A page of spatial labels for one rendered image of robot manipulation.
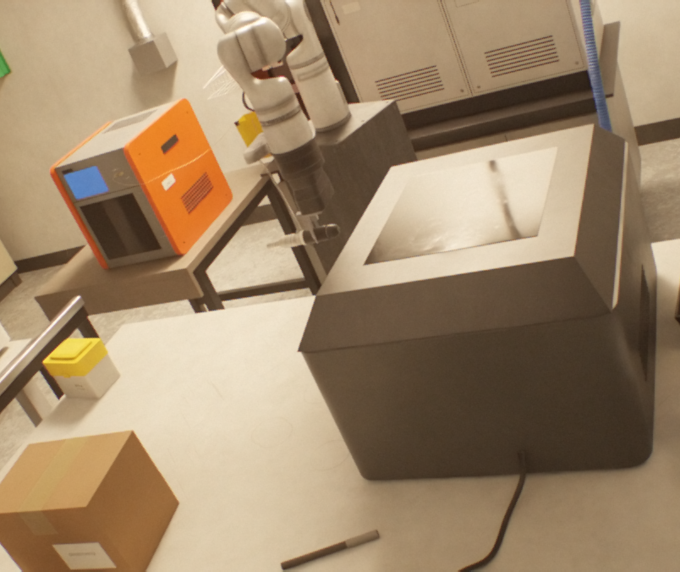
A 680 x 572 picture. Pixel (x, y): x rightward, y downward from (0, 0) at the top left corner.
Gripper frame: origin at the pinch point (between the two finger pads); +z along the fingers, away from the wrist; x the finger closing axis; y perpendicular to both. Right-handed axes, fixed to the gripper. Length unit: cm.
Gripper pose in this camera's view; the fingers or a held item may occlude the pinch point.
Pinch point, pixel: (319, 239)
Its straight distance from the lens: 144.5
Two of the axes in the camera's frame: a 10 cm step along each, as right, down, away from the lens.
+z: 3.6, 8.3, 4.3
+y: 9.0, -1.9, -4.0
